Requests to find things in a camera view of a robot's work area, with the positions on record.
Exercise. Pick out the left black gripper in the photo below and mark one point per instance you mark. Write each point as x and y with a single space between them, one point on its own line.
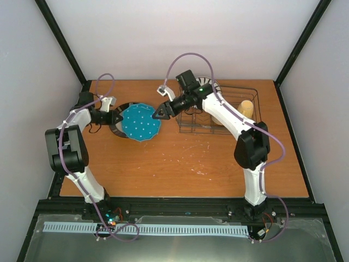
111 120

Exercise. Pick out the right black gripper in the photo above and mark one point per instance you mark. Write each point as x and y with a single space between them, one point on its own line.
163 107

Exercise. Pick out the dark plate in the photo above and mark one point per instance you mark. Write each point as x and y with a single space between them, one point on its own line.
117 128

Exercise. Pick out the teal dotted plate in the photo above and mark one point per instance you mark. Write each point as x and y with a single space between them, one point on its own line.
138 123

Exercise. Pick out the white blue striped plate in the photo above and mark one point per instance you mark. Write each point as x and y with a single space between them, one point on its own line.
208 85

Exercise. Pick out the white floral bowl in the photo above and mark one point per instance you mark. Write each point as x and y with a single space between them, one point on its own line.
216 121

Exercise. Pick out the yellow mug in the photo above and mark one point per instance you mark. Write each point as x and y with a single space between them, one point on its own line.
246 108

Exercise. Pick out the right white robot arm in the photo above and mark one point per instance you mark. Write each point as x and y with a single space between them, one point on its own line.
252 142

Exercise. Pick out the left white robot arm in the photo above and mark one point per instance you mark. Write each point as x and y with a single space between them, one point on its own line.
67 150

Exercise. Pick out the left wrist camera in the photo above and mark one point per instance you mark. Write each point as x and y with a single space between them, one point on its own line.
107 103

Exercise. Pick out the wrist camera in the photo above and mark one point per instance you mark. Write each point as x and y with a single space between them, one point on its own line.
107 103
164 90

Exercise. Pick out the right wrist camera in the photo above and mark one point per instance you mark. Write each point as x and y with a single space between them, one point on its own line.
164 90

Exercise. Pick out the black wire dish rack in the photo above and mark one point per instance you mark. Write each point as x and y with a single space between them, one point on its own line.
244 99

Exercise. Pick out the light blue cable duct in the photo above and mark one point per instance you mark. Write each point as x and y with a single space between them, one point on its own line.
148 229

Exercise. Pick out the left black frame post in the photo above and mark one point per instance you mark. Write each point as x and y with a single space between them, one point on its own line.
60 38

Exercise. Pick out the black frame post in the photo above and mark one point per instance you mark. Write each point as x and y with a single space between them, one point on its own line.
302 40
60 38

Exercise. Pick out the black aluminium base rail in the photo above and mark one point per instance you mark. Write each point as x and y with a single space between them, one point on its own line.
226 209

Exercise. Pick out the right black frame post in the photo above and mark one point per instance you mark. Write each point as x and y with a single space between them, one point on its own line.
302 40

